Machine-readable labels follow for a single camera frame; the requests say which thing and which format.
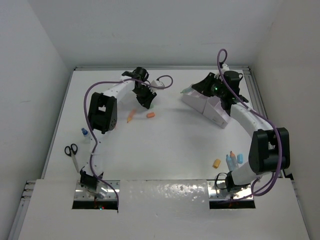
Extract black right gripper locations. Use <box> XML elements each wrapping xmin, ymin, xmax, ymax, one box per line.
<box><xmin>193</xmin><ymin>72</ymin><xmax>227</xmax><ymax>99</ymax></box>

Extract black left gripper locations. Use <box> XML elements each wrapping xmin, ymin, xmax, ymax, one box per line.
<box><xmin>132</xmin><ymin>84</ymin><xmax>157</xmax><ymax>109</ymax></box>

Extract green highlighter pen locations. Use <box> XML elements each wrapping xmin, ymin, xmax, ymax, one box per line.
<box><xmin>180</xmin><ymin>86</ymin><xmax>194</xmax><ymax>94</ymax></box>

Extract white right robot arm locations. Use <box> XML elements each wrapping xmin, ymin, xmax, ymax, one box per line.
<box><xmin>191</xmin><ymin>70</ymin><xmax>291</xmax><ymax>192</ymax></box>

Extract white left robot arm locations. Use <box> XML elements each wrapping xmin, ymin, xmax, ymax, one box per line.
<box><xmin>79</xmin><ymin>67</ymin><xmax>167</xmax><ymax>192</ymax></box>

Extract orange fat pencil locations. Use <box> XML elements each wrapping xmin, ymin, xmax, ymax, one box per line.
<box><xmin>127</xmin><ymin>109</ymin><xmax>137</xmax><ymax>123</ymax></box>

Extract orange marker cap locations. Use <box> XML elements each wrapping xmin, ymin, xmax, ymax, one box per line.
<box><xmin>146</xmin><ymin>112</ymin><xmax>156</xmax><ymax>119</ymax></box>

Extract white purple desk organizer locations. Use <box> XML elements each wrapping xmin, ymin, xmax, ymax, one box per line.
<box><xmin>181</xmin><ymin>89</ymin><xmax>231</xmax><ymax>129</ymax></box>

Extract blue capped glue bottle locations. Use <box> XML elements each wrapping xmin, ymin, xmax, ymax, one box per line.
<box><xmin>81</xmin><ymin>127</ymin><xmax>91</xmax><ymax>144</ymax></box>

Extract yellow marker cap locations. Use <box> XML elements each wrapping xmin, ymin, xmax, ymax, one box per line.
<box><xmin>212</xmin><ymin>158</ymin><xmax>221</xmax><ymax>169</ymax></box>

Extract light blue marker cap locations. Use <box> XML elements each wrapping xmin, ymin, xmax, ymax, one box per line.
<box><xmin>237</xmin><ymin>153</ymin><xmax>244</xmax><ymax>164</ymax></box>

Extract blue highlighter pen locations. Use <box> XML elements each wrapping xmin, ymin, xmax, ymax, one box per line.
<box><xmin>226</xmin><ymin>154</ymin><xmax>235</xmax><ymax>172</ymax></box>

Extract orange highlighter pen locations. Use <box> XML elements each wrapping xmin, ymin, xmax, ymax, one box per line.
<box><xmin>229</xmin><ymin>151</ymin><xmax>239</xmax><ymax>170</ymax></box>

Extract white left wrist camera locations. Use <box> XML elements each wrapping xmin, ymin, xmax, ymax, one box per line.
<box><xmin>150</xmin><ymin>80</ymin><xmax>166</xmax><ymax>91</ymax></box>

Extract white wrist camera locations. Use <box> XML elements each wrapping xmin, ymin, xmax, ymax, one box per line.
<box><xmin>219</xmin><ymin>63</ymin><xmax>230</xmax><ymax>74</ymax></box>
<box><xmin>150</xmin><ymin>80</ymin><xmax>166</xmax><ymax>91</ymax></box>

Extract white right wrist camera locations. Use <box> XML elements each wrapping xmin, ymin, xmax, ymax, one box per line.
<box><xmin>219</xmin><ymin>63</ymin><xmax>230</xmax><ymax>74</ymax></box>

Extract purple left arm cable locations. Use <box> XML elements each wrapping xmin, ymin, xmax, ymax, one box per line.
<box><xmin>83</xmin><ymin>75</ymin><xmax>174</xmax><ymax>210</ymax></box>

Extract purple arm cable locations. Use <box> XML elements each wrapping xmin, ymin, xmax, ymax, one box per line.
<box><xmin>83</xmin><ymin>75</ymin><xmax>174</xmax><ymax>210</ymax></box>
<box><xmin>216</xmin><ymin>48</ymin><xmax>286</xmax><ymax>198</ymax></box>

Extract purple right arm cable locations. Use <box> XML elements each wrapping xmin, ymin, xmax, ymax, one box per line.
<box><xmin>216</xmin><ymin>48</ymin><xmax>286</xmax><ymax>198</ymax></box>

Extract black handled scissors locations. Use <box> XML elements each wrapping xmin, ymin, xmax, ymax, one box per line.
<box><xmin>64</xmin><ymin>143</ymin><xmax>80</xmax><ymax>173</ymax></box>

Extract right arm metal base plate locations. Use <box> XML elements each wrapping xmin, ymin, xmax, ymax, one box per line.
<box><xmin>207</xmin><ymin>179</ymin><xmax>251</xmax><ymax>202</ymax></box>

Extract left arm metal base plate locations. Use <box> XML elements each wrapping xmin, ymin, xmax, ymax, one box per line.
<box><xmin>73</xmin><ymin>180</ymin><xmax>120</xmax><ymax>201</ymax></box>

